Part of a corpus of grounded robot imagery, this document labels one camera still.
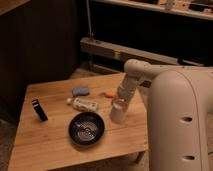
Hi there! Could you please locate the white plastic bottle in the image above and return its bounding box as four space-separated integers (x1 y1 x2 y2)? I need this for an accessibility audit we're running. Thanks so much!
67 97 98 112

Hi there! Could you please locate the wooden table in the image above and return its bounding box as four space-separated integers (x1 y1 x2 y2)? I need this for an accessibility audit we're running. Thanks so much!
7 73 149 171

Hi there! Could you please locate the grey baseboard beam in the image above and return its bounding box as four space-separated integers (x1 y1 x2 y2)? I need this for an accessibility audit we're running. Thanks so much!
79 36 204 76

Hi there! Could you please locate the wooden shelf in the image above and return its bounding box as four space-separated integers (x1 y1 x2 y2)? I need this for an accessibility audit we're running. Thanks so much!
93 0 213 21

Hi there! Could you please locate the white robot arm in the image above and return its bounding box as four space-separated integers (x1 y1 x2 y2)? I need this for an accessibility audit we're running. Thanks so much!
117 59 213 171

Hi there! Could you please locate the white ceramic cup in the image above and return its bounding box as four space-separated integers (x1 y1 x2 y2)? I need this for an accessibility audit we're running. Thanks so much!
110 99 127 124

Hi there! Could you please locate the metal pole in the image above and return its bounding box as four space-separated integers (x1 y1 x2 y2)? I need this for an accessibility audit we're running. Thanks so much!
86 0 94 40

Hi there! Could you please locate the black stapler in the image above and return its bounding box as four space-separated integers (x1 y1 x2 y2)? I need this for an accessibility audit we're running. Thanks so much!
32 99 48 121

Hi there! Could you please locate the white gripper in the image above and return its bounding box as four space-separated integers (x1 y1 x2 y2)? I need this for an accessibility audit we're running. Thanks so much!
117 86 134 101

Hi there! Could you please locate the black round bowl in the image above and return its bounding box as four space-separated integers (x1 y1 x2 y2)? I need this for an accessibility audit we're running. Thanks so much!
68 112 105 146

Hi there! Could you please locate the orange carrot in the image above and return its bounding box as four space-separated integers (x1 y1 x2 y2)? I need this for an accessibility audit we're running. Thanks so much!
104 91 117 98

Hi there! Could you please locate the blue eraser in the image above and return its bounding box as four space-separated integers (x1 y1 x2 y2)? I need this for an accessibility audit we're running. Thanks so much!
72 87 89 97

